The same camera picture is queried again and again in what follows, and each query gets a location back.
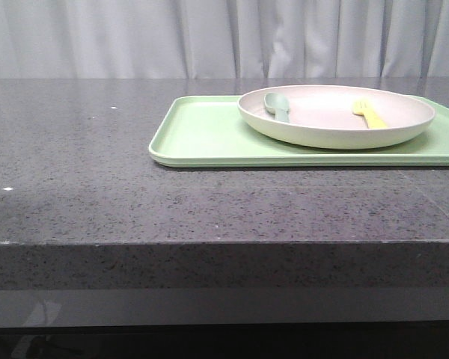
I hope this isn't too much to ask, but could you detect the cream round plate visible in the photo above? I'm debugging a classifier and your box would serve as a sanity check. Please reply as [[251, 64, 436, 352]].
[[238, 85, 436, 150]]

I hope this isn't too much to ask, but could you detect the yellow plastic fork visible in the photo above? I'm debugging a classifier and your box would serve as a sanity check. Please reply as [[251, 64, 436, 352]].
[[352, 99, 388, 129]]

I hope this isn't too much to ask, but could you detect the light green plastic tray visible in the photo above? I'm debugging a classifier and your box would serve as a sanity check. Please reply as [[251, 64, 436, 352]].
[[148, 96, 449, 168]]

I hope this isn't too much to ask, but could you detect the sage green spoon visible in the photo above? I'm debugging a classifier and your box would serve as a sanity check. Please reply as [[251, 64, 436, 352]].
[[263, 93, 290, 123]]

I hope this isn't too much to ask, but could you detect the grey pleated curtain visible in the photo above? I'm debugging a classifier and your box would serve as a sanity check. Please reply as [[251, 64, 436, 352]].
[[0, 1, 449, 79]]

